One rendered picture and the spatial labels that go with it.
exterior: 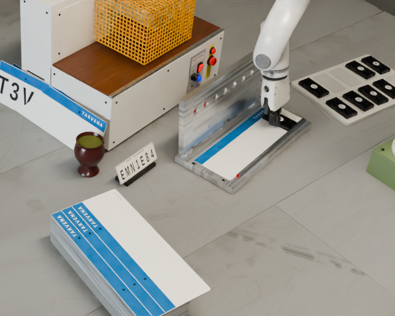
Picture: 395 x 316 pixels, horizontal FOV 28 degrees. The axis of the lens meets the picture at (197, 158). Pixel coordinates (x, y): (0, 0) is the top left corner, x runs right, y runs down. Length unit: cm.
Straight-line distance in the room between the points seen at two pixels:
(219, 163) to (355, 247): 45
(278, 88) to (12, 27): 101
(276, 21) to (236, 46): 68
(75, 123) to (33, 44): 26
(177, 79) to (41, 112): 43
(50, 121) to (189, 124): 42
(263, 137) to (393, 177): 40
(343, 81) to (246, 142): 55
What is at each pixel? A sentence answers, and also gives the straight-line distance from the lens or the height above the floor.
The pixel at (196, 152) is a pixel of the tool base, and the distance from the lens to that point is 229.
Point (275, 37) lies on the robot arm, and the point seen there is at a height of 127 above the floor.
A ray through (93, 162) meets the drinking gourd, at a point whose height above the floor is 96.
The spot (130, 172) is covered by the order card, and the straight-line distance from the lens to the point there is 219.
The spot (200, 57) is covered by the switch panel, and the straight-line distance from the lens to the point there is 249.
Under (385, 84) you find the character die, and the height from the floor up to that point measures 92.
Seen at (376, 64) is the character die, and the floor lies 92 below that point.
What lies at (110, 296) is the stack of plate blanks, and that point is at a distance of 183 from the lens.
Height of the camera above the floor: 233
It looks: 38 degrees down
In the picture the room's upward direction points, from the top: 9 degrees clockwise
